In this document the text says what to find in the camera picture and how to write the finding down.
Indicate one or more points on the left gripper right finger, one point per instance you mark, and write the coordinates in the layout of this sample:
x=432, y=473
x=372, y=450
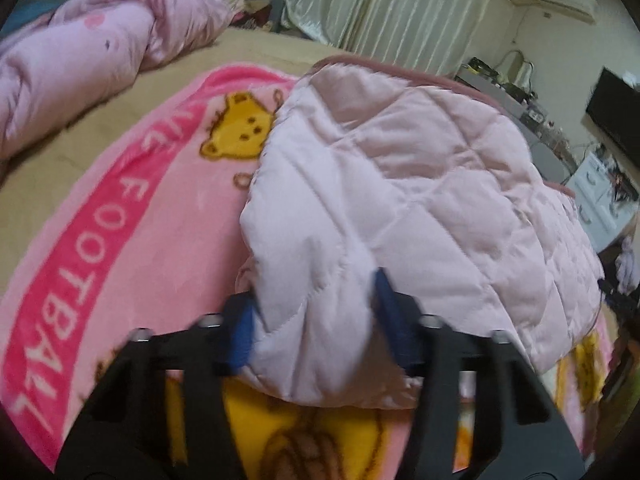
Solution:
x=518, y=432

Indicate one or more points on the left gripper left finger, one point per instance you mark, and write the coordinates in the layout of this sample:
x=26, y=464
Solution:
x=122, y=432

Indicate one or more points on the pink quilted jacket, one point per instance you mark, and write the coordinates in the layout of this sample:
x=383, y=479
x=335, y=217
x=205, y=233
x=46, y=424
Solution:
x=370, y=167

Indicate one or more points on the pink cartoon fleece blanket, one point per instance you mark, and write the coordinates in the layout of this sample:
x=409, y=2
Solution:
x=150, y=237

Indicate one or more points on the white drawer cabinet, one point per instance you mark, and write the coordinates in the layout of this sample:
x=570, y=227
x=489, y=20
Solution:
x=603, y=213

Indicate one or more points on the tan bed sheet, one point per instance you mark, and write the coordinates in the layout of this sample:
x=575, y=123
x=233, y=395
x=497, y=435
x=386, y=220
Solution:
x=35, y=182

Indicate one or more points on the black television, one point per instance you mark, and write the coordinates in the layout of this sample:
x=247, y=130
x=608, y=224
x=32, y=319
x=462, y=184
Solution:
x=614, y=107

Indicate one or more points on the grey desk with clutter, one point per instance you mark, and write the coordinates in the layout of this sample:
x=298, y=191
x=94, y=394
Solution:
x=511, y=84

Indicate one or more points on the pink flamingo comforter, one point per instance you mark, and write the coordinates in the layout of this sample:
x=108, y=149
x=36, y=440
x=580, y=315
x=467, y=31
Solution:
x=86, y=51

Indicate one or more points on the striped satin curtain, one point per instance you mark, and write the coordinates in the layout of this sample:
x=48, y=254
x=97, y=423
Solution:
x=426, y=35

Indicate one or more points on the white air conditioner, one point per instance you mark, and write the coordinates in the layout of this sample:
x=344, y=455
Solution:
x=584, y=10

